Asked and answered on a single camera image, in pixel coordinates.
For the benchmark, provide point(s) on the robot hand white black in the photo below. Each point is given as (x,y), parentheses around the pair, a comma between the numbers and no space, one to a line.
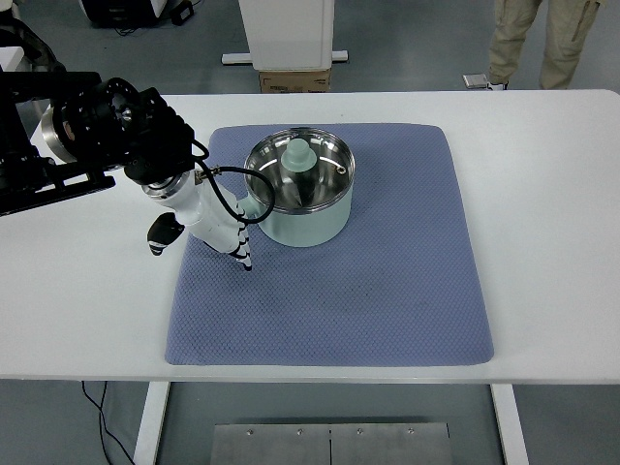
(208,218)

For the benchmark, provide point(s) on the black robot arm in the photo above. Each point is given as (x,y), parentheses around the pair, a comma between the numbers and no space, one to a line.
(135,126)

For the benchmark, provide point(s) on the glass lid green knob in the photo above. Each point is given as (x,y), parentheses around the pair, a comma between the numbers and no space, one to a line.
(296,157)

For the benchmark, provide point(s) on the brown cardboard box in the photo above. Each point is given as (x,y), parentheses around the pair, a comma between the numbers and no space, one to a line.
(295,81)

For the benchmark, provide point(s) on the blue textured mat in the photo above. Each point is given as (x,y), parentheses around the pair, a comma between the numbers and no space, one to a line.
(387,290)

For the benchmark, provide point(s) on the small black box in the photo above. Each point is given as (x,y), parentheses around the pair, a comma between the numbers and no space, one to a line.
(182,13)

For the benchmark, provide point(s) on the white table leg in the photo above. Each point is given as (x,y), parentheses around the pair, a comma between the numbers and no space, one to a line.
(511,426)
(151,421)

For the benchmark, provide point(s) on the black equipment case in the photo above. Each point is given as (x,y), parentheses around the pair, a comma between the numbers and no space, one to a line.
(121,12)

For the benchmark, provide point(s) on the grey metal plate with screws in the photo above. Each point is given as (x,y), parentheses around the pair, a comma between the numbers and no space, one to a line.
(290,445)

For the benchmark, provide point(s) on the black cloth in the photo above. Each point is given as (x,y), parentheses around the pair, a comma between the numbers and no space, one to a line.
(34,43)

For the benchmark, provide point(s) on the white furniture piece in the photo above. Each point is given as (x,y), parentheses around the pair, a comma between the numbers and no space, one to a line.
(9,55)

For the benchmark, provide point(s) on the small grey floor plate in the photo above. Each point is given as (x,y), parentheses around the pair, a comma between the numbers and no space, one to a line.
(474,81)

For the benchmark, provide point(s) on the person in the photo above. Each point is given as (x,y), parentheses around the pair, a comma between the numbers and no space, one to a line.
(513,39)

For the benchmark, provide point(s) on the white pedestal stand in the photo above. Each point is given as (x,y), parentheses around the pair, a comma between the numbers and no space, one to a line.
(290,34)

